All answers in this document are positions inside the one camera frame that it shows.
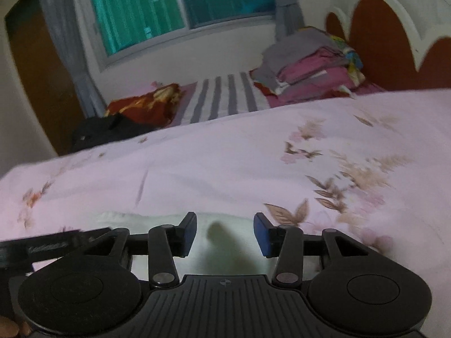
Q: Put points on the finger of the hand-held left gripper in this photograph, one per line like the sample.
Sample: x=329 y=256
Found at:
x=97 y=234

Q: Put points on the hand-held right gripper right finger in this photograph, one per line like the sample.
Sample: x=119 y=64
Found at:
x=262 y=234

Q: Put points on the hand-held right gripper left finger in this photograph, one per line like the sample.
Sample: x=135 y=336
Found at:
x=187 y=234

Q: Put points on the pile of folded clothes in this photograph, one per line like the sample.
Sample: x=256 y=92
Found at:
x=306 y=67

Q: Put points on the person's left hand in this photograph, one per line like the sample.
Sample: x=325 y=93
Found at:
x=14 y=328

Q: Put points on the pink floral bedsheet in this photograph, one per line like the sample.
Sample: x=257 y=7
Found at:
x=225 y=162

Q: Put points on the black bag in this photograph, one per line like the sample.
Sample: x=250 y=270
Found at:
x=105 y=130

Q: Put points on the red floral pillow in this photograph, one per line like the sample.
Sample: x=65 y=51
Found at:
x=144 y=105

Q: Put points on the grey white striped sheet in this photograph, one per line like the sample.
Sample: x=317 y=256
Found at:
x=225 y=95

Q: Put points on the brown wooden door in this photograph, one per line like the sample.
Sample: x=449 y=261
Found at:
x=38 y=77

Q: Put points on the grey curtain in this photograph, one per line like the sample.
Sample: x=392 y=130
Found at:
x=287 y=3
x=67 y=49

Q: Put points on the window with green screen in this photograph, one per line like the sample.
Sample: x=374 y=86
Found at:
x=169 y=7

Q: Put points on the brown and white headboard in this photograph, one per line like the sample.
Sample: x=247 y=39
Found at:
x=384 y=38

